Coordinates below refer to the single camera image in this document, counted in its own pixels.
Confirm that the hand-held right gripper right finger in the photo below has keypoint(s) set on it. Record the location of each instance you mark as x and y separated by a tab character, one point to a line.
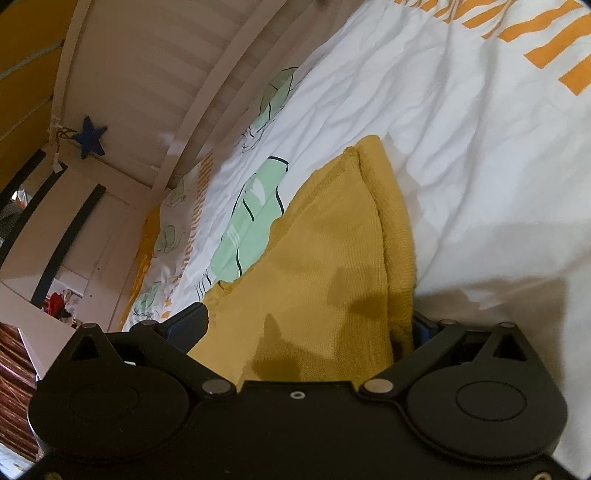
424	330

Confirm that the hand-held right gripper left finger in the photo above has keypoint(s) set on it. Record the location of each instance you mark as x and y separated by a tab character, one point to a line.
187	324

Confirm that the mustard yellow knit garment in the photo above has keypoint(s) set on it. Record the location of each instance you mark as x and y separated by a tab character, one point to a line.
323	277

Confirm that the orange bed sheet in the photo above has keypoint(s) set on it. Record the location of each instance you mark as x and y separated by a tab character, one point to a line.
145	249

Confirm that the white wardrobe with black strips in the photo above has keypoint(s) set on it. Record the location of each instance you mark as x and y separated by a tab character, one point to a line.
108	240

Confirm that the red cloth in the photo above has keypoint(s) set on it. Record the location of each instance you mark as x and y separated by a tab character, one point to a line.
56	302

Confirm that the white board panel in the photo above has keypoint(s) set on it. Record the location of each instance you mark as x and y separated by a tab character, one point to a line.
32	323

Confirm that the white printed duvet cover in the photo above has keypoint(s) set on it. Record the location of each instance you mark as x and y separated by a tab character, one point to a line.
461	161

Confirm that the brown patterned cloth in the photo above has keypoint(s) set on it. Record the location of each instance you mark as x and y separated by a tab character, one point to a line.
14	392

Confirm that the blue star decoration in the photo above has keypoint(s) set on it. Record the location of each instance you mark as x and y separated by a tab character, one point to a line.
91	138

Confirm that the light wooden bed frame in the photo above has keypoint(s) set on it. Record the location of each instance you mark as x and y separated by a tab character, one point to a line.
161	69

